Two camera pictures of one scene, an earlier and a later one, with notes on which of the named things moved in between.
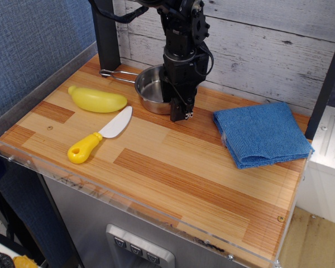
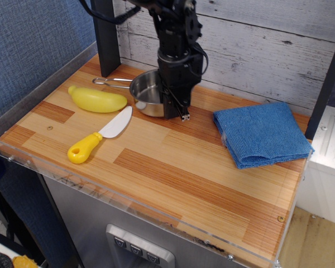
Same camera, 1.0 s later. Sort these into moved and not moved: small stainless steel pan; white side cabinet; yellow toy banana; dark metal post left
Moved: small stainless steel pan
Not moved: yellow toy banana; dark metal post left; white side cabinet
